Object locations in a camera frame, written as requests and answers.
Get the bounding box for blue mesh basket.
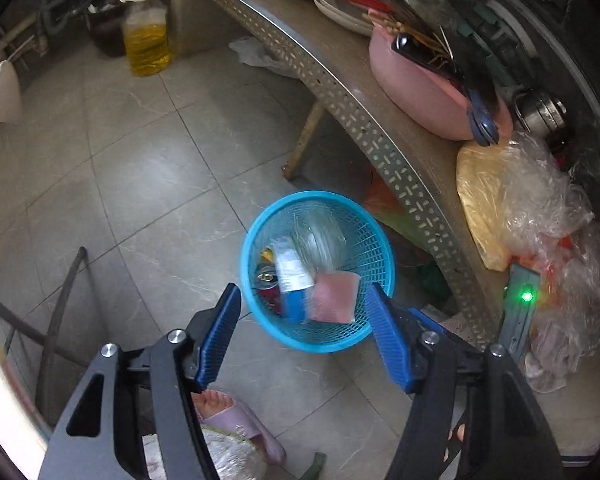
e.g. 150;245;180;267
240;190;395;353

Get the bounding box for pink slipper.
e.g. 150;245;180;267
192;389;287;466

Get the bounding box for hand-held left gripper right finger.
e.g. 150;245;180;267
364;282;566;480

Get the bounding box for yellow oil bottle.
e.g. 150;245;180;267
121;0;172;77

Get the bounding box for blue and white carton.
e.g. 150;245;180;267
272;236;317;322

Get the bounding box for blue handled scissors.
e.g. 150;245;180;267
462;87;501;148

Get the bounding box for grey drain pipe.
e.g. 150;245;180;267
0;0;116;61

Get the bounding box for pink basin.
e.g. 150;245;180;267
369;25;513;141

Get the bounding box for dark liquid bottle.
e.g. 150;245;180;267
87;0;131;58

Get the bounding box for red drink can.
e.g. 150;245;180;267
256;266;281;311

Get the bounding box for white fleece pants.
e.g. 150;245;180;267
142;425;268;480

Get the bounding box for metal shelf rack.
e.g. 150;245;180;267
192;0;600;356

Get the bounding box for crumpled clear plastic bags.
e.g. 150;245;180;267
500;132;600;391

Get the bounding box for black handled knife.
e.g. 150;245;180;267
391;34;466;81

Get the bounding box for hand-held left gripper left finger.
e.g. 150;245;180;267
37;282;243;480

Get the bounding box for pink sponge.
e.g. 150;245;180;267
307;270;362;325

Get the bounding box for steel pot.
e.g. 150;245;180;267
512;89;571;133

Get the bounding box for stack of white plates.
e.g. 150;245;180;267
312;0;381;36

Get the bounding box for wooden stool leg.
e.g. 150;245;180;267
281;101;327;181

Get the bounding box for yellow filled bag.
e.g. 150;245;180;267
456;142;526;271

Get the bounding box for bundle of chopsticks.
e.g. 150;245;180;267
330;0;461;61

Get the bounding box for white plastic bag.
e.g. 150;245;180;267
228;35;301;78

